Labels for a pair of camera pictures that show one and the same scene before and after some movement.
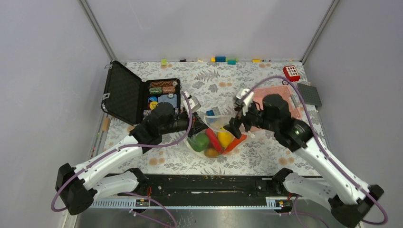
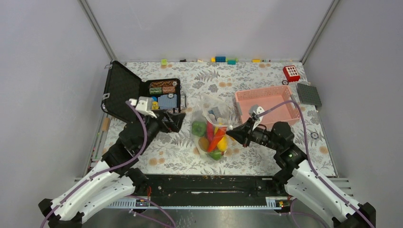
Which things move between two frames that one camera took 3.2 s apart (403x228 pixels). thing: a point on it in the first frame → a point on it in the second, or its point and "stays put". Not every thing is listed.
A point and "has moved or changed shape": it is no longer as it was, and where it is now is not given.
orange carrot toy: (235, 142) → (220, 133)
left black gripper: (196, 125) → (170, 126)
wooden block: (106, 124) stays put
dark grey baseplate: (309, 95) stays put
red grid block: (291, 72) stays put
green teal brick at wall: (231, 61) stays put
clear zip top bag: (215, 140) has moved or changed shape
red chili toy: (214, 140) has moved or changed shape
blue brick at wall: (220, 59) stays put
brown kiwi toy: (210, 152) → (203, 143)
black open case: (128, 97) stays put
